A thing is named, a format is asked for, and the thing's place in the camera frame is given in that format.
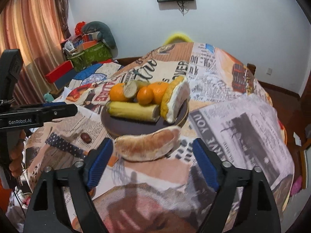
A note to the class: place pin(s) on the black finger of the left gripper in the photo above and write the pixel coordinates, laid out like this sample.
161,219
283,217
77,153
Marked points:
51,113

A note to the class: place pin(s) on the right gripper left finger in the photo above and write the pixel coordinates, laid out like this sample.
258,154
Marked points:
47,209

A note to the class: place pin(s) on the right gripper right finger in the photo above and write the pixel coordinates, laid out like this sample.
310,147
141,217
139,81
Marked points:
257,210

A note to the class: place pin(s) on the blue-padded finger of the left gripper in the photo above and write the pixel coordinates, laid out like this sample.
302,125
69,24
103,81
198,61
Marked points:
54,104

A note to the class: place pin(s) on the mandarin orange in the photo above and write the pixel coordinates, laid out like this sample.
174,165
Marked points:
145,96

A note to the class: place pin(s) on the peeled pomelo segment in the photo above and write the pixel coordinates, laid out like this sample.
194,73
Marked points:
148,147

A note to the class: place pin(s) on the left hand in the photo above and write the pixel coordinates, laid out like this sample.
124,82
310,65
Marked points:
16,156

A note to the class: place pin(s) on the teal small toy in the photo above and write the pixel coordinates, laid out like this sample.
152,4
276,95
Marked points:
48,98

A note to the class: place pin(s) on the red flat box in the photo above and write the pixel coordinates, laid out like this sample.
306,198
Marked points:
59,71

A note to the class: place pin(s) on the dark red jujube far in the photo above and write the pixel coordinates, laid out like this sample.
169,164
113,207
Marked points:
86,138

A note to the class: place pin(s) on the left mandarin on plate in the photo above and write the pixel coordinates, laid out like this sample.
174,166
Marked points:
116,93

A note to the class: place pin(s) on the mandarin on plate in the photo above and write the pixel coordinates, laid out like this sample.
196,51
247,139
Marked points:
158,89
116,93

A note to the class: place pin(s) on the dark purple plate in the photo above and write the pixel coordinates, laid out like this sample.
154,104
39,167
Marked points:
119,126

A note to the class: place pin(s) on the orange box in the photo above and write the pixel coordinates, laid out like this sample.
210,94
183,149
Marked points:
85,45

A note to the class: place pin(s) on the green patterned gift box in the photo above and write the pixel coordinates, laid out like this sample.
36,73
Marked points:
92,55

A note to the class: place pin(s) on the pink orange curtain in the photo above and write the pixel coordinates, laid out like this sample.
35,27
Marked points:
36,28

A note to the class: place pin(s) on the back mandarin on plate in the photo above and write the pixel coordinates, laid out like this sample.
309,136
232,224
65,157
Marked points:
158,89

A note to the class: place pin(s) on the newspaper print tablecloth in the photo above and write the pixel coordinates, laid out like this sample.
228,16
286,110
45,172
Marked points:
228,109

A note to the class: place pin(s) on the pomelo wedge with rind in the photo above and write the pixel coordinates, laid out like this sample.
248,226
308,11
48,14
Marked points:
176,93

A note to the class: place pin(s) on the wall socket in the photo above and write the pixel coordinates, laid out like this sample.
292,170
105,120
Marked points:
269,71

